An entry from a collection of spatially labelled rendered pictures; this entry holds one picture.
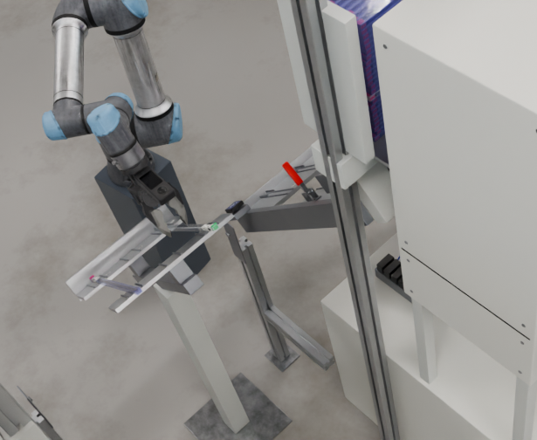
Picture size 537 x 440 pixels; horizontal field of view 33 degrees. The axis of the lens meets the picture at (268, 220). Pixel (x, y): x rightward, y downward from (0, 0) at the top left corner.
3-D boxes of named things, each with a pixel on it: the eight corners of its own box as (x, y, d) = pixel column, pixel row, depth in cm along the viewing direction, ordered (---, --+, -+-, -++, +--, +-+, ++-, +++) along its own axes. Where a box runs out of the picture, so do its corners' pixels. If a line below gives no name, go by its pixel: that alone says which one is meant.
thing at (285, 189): (247, 220, 242) (240, 211, 242) (413, 82, 262) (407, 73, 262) (273, 218, 225) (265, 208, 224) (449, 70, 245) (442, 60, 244)
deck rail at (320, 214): (246, 232, 244) (232, 215, 242) (251, 228, 244) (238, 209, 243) (367, 225, 177) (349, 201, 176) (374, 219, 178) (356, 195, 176)
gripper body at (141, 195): (161, 189, 228) (136, 150, 222) (175, 194, 221) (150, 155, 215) (138, 207, 225) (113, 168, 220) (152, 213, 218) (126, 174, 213)
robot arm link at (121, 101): (87, 95, 225) (79, 113, 215) (130, 87, 224) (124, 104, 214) (96, 123, 229) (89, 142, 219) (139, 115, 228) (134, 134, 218)
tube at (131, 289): (92, 282, 237) (89, 278, 237) (96, 278, 238) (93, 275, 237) (137, 295, 190) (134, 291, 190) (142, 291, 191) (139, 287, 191)
